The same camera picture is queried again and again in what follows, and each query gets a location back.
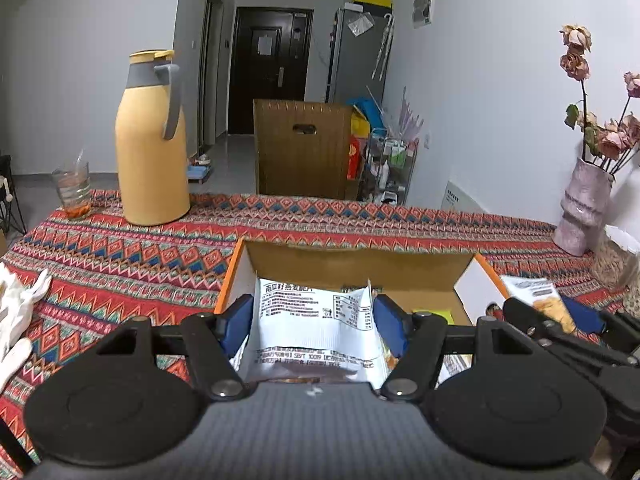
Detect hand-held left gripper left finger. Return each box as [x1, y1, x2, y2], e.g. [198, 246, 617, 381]
[97, 292, 256, 402]

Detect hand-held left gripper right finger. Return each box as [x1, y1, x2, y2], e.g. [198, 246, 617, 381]
[372, 294, 538, 405]

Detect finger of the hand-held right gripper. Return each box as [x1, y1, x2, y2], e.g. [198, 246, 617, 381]
[502, 297, 640, 368]
[560, 296, 640, 353]

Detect white orange snack packet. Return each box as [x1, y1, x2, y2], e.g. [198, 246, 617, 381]
[232, 278, 396, 393]
[500, 275, 581, 333]

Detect red cardboard box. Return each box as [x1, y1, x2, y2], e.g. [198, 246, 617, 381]
[214, 237, 516, 376]

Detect lime green snack packet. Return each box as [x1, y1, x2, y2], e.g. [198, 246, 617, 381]
[412, 308, 456, 326]

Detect clear container of seeds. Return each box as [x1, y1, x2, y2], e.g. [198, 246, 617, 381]
[590, 225, 640, 291]

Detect pink ceramic vase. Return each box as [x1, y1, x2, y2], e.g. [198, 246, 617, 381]
[552, 157, 616, 257]

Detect dried pink roses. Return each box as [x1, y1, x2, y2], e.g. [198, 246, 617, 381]
[559, 24, 640, 176]

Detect brown chair back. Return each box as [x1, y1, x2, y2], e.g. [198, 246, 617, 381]
[252, 99, 353, 200]

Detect yellow thermos jug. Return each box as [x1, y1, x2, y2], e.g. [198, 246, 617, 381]
[115, 50, 192, 227]

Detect lavender bunch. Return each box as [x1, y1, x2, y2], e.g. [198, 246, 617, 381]
[385, 87, 425, 143]

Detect clear drinking glass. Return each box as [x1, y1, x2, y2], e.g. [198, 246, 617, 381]
[51, 149, 93, 220]

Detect blue bag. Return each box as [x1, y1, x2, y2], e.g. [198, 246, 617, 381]
[347, 97, 383, 128]

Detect dark door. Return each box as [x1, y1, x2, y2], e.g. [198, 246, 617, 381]
[227, 6, 315, 136]

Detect grey refrigerator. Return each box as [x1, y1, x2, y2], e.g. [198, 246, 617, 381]
[327, 7, 396, 106]

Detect black folding chair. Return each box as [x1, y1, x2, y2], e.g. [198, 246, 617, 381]
[0, 155, 27, 236]

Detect white folded umbrella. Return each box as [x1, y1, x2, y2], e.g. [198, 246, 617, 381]
[372, 14, 396, 81]

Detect clear plastic bag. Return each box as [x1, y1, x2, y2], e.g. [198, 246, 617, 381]
[347, 11, 375, 37]

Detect wire storage cart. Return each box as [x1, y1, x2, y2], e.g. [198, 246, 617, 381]
[360, 127, 420, 206]

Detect wall poster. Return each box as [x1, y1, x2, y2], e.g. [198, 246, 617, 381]
[412, 0, 437, 28]

